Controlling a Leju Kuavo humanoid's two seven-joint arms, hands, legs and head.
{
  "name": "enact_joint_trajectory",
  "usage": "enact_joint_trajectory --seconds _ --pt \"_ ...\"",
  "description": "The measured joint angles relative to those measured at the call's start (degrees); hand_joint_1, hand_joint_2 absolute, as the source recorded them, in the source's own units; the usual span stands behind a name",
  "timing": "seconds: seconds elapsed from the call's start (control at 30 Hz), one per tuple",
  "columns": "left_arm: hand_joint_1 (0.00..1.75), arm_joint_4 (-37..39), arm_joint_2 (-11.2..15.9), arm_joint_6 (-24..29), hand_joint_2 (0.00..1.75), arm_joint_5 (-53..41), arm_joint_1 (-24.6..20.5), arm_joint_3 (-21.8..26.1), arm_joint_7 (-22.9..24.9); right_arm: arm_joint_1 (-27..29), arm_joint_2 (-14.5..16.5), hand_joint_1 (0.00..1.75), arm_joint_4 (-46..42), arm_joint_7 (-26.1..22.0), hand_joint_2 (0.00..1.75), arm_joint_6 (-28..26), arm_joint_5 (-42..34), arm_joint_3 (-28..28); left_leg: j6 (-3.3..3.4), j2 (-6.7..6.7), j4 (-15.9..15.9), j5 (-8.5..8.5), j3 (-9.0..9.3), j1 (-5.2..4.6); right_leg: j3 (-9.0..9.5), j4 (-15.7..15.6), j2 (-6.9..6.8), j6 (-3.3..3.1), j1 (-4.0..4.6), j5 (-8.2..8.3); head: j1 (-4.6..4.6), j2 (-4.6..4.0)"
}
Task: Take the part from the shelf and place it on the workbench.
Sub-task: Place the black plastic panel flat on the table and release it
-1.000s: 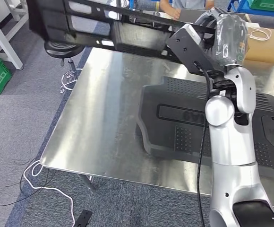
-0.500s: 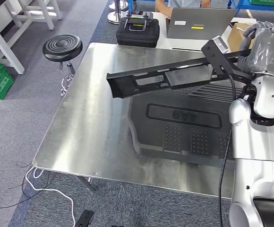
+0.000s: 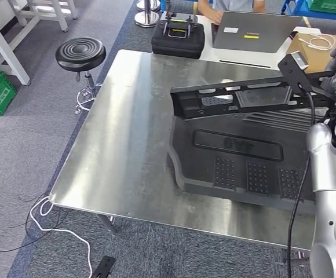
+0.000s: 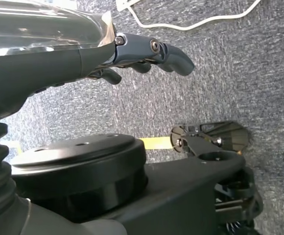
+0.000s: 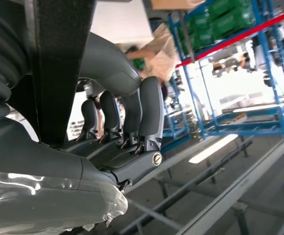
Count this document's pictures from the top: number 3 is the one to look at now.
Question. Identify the black plastic plate holder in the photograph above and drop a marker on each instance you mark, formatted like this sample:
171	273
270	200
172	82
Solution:
191	105

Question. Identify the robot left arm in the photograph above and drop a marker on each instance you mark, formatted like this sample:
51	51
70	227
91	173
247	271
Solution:
104	267

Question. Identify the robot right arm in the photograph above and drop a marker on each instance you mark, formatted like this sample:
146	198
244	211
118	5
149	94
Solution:
327	172

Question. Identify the stainless steel workbench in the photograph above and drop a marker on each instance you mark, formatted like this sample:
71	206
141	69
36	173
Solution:
121	134

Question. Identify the large black plastic cover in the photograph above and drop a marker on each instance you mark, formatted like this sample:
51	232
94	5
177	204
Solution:
185	165

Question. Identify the black carrying case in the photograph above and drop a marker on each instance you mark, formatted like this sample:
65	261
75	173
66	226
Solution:
180	48

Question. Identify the black remote controller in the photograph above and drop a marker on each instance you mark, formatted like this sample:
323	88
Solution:
180	23

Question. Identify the chrome stanchion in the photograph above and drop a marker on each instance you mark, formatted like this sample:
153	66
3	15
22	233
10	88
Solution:
146	19
153	5

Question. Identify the person's hand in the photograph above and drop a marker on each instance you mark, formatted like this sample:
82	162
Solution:
216	17

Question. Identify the black round stool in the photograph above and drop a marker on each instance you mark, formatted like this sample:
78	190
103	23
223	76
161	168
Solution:
80	53

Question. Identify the person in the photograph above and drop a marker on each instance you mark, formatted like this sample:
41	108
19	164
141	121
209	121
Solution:
234	4

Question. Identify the brown cardboard box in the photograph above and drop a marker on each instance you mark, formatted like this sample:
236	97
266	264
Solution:
315	59

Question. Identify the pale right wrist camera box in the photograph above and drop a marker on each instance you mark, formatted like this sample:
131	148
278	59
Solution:
297	71

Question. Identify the white table frame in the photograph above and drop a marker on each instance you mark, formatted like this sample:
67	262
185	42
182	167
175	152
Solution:
8	57

